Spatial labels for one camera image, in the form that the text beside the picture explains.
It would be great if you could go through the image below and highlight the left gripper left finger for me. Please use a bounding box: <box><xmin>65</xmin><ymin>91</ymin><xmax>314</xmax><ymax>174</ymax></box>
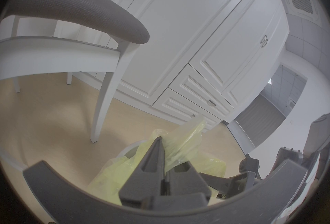
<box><xmin>119</xmin><ymin>136</ymin><xmax>166</xmax><ymax>208</ymax></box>

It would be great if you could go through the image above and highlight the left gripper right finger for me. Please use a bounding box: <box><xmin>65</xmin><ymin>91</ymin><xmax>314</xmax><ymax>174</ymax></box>
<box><xmin>165</xmin><ymin>160</ymin><xmax>212</xmax><ymax>206</ymax></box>

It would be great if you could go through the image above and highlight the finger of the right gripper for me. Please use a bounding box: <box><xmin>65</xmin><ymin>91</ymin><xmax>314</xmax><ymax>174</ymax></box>
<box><xmin>199</xmin><ymin>172</ymin><xmax>234</xmax><ymax>197</ymax></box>

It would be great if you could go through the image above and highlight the yellow plastic bag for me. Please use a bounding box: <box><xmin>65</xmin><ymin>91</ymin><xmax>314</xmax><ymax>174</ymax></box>
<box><xmin>86</xmin><ymin>114</ymin><xmax>227</xmax><ymax>206</ymax></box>

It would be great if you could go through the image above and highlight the white trash bin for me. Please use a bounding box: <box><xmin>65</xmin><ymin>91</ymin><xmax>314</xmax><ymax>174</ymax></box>
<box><xmin>113</xmin><ymin>140</ymin><xmax>145</xmax><ymax>164</ymax></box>

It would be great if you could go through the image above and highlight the white wardrobe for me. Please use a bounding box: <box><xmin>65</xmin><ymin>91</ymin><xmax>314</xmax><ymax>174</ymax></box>
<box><xmin>31</xmin><ymin>0</ymin><xmax>290</xmax><ymax>132</ymax></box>

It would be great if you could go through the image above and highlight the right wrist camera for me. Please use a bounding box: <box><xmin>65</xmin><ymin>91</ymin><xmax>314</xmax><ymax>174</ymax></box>
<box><xmin>238</xmin><ymin>158</ymin><xmax>260</xmax><ymax>174</ymax></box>

